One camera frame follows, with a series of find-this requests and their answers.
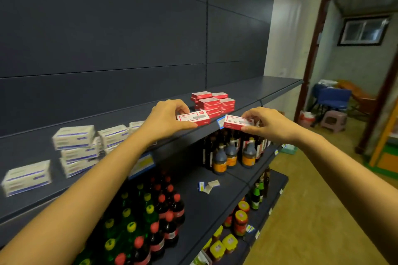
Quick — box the person's left hand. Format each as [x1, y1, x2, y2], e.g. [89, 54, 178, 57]
[138, 99, 198, 145]

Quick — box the person's right hand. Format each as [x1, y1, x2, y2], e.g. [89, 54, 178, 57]
[241, 106, 304, 146]

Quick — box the stack of red boxes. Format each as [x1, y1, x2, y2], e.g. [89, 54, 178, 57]
[190, 91, 236, 119]

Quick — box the white blue paperclip boxes group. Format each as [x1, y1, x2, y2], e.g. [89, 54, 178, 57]
[1, 120, 158, 198]

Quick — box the dark grey metal shelf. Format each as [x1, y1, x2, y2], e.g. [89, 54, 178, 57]
[0, 0, 304, 265]

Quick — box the person's right forearm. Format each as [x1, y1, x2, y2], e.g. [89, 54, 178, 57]
[292, 131, 398, 264]

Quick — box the person's left forearm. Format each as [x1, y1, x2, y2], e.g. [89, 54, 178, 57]
[0, 130, 150, 265]

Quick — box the red white plastic bag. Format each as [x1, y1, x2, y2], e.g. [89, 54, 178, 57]
[298, 110, 317, 128]

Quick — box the dark sauce jug orange label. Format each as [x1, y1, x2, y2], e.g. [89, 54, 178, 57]
[242, 137, 257, 169]
[225, 140, 238, 169]
[213, 143, 228, 175]

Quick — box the brown glass bottle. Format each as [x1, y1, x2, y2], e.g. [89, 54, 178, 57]
[263, 167, 271, 199]

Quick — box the grey plastic stool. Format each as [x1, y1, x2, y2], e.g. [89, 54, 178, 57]
[320, 110, 348, 133]

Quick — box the blue chair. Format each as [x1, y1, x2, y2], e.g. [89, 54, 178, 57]
[311, 83, 352, 116]

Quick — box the yellow green wooden stand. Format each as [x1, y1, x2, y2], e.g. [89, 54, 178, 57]
[368, 97, 398, 179]

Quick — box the group of red-capped cola bottles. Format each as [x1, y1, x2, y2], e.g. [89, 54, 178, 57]
[115, 170, 186, 265]

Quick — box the group of yellow-capped green bottles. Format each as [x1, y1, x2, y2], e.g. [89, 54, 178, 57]
[73, 182, 159, 265]

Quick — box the dark-framed window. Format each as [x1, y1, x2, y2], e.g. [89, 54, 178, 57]
[338, 15, 391, 46]

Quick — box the white green snack packet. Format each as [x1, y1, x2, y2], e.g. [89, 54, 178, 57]
[190, 251, 212, 265]

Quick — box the brown wooden door frame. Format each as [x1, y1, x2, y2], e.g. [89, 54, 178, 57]
[294, 0, 398, 154]

